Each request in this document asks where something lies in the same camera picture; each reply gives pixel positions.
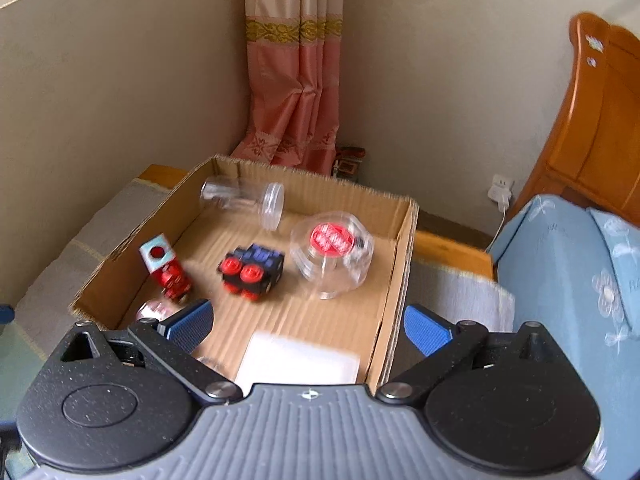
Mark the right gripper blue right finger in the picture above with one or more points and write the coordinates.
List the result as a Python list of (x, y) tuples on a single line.
[(427, 331)]

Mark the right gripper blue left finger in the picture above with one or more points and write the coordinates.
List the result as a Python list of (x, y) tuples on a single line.
[(190, 326)]

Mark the pink toy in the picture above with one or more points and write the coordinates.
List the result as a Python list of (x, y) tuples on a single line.
[(157, 309)]

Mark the blue black toy block car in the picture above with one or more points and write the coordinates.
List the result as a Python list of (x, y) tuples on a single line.
[(252, 271)]

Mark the round clear jar red label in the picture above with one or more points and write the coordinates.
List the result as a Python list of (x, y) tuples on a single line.
[(332, 252)]

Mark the tall clear plastic jar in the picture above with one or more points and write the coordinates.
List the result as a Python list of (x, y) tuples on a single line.
[(266, 200)]

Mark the red toy train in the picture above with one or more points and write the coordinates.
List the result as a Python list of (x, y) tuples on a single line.
[(165, 268)]

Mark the white flat box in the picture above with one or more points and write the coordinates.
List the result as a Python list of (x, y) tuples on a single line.
[(272, 359)]

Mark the cardboard box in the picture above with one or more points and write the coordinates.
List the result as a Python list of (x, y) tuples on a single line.
[(364, 321)]

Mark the dark patterned box on floor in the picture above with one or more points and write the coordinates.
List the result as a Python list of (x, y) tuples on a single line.
[(347, 162)]

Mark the blue floral pillow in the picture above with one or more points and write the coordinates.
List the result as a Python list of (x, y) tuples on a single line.
[(619, 291)]

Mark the wooden headboard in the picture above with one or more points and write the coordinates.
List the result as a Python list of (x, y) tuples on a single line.
[(591, 156)]

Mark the pink curtain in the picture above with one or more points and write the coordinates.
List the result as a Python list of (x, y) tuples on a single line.
[(293, 60)]

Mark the white wall plug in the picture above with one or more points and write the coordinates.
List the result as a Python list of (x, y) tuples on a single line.
[(500, 192)]

